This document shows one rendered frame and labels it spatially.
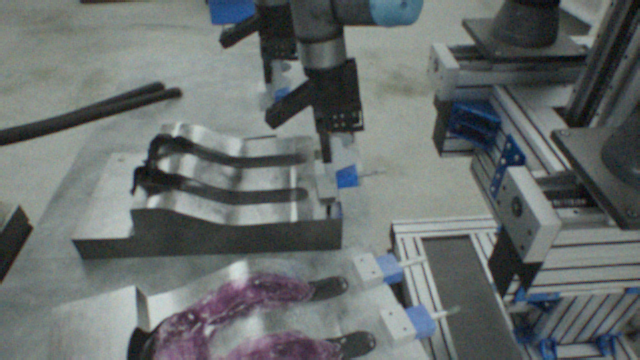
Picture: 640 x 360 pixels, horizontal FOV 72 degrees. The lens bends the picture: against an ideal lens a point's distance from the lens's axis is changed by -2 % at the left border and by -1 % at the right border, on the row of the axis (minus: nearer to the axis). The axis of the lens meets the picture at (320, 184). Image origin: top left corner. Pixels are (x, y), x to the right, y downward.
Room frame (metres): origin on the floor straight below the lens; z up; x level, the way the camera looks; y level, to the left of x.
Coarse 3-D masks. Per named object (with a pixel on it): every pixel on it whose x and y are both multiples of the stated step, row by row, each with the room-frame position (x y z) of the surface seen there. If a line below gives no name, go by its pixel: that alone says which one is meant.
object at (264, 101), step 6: (264, 84) 0.92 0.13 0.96; (258, 90) 0.89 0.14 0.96; (264, 90) 0.89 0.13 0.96; (276, 90) 0.91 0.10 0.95; (282, 90) 0.91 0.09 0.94; (288, 90) 0.91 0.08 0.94; (258, 96) 0.88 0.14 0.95; (264, 96) 0.88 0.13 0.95; (276, 96) 0.89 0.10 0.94; (282, 96) 0.89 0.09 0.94; (264, 102) 0.88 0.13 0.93; (270, 102) 0.89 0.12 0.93; (264, 108) 0.88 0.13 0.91
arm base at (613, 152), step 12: (636, 120) 0.54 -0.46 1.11; (624, 132) 0.54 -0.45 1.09; (636, 132) 0.52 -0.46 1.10; (612, 144) 0.54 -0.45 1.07; (624, 144) 0.52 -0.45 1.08; (636, 144) 0.51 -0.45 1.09; (612, 156) 0.52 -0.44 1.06; (624, 156) 0.51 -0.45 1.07; (636, 156) 0.49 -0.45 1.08; (612, 168) 0.51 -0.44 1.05; (624, 168) 0.49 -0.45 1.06; (636, 168) 0.48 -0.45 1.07; (624, 180) 0.49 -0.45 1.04; (636, 180) 0.48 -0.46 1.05
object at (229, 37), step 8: (248, 16) 0.93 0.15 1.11; (256, 16) 0.90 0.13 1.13; (264, 16) 0.90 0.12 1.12; (240, 24) 0.91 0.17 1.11; (248, 24) 0.89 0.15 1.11; (256, 24) 0.89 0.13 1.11; (264, 24) 0.89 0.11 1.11; (224, 32) 0.90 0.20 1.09; (232, 32) 0.89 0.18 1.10; (240, 32) 0.89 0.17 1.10; (248, 32) 0.89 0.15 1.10; (224, 40) 0.89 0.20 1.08; (232, 40) 0.89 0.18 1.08; (240, 40) 0.89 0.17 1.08; (224, 48) 0.89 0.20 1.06
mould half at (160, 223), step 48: (240, 144) 0.78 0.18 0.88; (288, 144) 0.78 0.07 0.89; (96, 192) 0.66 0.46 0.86; (144, 192) 0.58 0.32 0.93; (96, 240) 0.53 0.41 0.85; (144, 240) 0.54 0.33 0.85; (192, 240) 0.54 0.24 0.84; (240, 240) 0.55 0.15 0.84; (288, 240) 0.55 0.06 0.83; (336, 240) 0.55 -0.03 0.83
